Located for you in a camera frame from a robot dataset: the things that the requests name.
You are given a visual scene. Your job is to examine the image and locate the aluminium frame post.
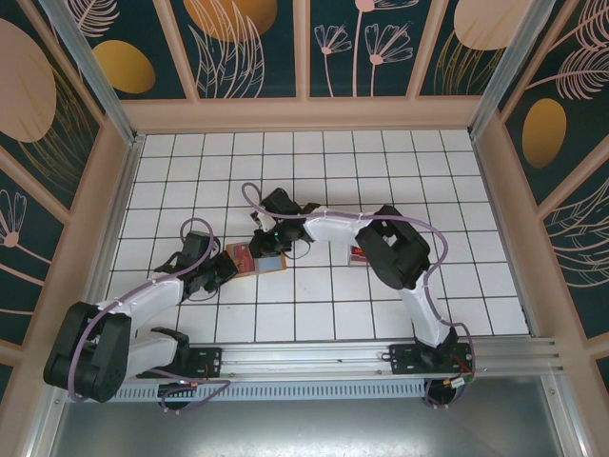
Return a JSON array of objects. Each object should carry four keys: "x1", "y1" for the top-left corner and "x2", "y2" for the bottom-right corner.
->
[
  {"x1": 467, "y1": 0, "x2": 568, "y2": 140},
  {"x1": 40, "y1": 0, "x2": 146, "y2": 147}
]

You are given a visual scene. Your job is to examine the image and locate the aluminium table edge strip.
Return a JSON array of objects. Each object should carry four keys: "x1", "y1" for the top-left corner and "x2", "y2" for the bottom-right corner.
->
[
  {"x1": 469, "y1": 134, "x2": 541, "y2": 337},
  {"x1": 94, "y1": 134, "x2": 146, "y2": 299}
]

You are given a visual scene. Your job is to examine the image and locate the red card gold print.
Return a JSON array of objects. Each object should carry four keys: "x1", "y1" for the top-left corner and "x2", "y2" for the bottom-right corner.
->
[{"x1": 226, "y1": 244, "x2": 254, "y2": 276}]

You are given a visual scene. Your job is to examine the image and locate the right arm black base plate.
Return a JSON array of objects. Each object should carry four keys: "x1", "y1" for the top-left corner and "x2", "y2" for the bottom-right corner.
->
[{"x1": 388, "y1": 342, "x2": 477, "y2": 375}]

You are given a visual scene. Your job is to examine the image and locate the aluminium mounting rail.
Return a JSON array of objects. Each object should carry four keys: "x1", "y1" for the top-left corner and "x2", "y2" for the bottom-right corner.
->
[{"x1": 45, "y1": 336, "x2": 567, "y2": 382}]

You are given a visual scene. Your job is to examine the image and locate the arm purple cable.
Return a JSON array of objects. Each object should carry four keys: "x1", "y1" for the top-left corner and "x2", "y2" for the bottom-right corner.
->
[
  {"x1": 242, "y1": 183, "x2": 479, "y2": 410},
  {"x1": 68, "y1": 217, "x2": 233, "y2": 415}
]

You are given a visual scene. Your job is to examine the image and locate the grey metal sheet panel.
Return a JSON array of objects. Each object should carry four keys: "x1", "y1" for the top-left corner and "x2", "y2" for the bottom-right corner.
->
[{"x1": 28, "y1": 373, "x2": 586, "y2": 457}]

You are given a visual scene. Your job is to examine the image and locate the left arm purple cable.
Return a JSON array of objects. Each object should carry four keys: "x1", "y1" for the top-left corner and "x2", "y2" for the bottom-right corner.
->
[{"x1": 68, "y1": 217, "x2": 233, "y2": 415}]

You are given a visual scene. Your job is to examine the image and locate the grey slotted cable duct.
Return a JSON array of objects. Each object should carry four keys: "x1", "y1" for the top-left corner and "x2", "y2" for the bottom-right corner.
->
[{"x1": 64, "y1": 380, "x2": 429, "y2": 404}]

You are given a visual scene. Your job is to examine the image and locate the orange card holder clear sleeves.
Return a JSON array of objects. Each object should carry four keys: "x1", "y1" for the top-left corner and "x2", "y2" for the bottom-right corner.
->
[{"x1": 225, "y1": 241, "x2": 288, "y2": 279}]

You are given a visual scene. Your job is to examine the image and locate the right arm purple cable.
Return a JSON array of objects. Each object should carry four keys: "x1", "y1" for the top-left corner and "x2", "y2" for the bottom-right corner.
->
[{"x1": 242, "y1": 183, "x2": 479, "y2": 410}]

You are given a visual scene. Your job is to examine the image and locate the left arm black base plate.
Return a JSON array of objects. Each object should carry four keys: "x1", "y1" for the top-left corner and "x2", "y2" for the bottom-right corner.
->
[{"x1": 135, "y1": 346, "x2": 225, "y2": 380}]

